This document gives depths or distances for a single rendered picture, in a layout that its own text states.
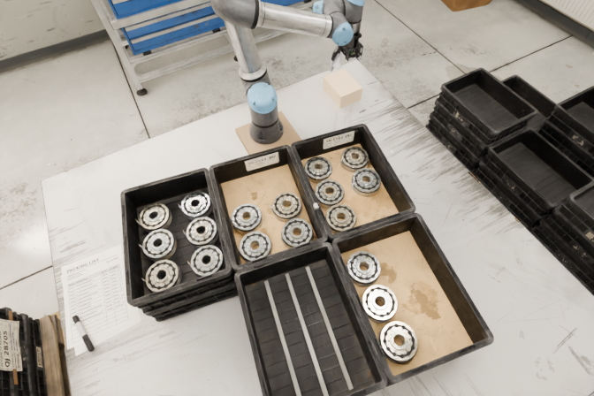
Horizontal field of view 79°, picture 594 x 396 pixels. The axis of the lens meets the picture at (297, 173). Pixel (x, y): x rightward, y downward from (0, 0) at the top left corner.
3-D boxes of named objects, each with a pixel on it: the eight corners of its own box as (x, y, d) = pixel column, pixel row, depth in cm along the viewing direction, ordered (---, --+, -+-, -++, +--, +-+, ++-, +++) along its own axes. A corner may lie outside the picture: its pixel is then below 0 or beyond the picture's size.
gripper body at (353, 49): (346, 63, 151) (349, 38, 141) (336, 51, 156) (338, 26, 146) (361, 57, 153) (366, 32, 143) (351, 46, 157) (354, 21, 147)
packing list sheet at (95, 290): (56, 270, 129) (55, 269, 129) (119, 241, 135) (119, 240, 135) (69, 359, 113) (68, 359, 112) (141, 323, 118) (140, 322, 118)
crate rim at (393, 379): (329, 243, 110) (330, 239, 108) (416, 214, 115) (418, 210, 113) (389, 385, 88) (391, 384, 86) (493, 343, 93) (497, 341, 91)
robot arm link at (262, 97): (253, 128, 148) (249, 104, 137) (247, 106, 156) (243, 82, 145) (281, 123, 150) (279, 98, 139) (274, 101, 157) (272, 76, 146)
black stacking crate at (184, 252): (134, 208, 130) (120, 192, 121) (214, 185, 135) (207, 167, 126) (143, 316, 109) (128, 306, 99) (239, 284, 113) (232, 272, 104)
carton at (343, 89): (323, 88, 179) (323, 76, 173) (343, 80, 182) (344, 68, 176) (339, 108, 171) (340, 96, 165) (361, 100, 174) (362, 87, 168)
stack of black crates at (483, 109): (419, 138, 230) (439, 84, 193) (454, 121, 238) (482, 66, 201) (462, 184, 210) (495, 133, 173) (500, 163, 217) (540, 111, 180)
